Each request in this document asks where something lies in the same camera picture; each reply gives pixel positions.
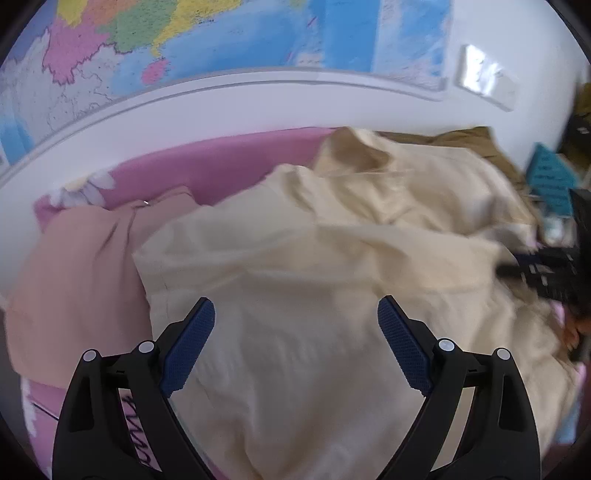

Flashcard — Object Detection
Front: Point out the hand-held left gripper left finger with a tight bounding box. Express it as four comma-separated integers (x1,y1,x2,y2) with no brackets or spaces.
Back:
52,296,217,480

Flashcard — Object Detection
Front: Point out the peach folded garment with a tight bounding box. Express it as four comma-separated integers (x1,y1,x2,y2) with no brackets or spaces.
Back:
6,185,197,388

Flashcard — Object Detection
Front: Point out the pink floral blanket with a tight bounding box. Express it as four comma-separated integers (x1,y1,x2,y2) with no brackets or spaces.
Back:
21,127,338,480

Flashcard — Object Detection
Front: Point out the black handbag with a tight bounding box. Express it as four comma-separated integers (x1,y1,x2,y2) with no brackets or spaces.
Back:
566,113,591,155

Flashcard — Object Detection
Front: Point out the cream large garment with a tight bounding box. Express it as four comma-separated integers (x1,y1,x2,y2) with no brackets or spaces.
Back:
133,126,580,480

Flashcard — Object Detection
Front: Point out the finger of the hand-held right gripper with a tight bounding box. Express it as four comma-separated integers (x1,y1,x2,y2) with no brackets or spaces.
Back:
513,246,578,269
498,262,578,303

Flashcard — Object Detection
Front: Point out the olive green garment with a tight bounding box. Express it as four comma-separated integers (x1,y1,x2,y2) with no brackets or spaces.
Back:
379,126,532,195

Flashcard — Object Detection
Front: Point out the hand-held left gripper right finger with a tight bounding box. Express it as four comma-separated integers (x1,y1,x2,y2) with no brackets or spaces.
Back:
377,295,541,480

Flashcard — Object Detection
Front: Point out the blue perforated plastic basket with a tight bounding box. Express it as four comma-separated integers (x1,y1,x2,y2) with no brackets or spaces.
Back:
526,142,580,217

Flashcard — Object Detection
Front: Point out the person's right hand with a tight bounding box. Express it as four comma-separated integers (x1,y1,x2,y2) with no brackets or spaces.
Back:
558,307,591,354

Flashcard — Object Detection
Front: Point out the colourful wall map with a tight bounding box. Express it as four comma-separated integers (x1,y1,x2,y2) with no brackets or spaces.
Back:
0,0,453,167

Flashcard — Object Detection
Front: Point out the white wall power outlet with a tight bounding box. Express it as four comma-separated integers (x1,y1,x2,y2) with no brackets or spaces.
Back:
455,44,503,97
490,73,519,112

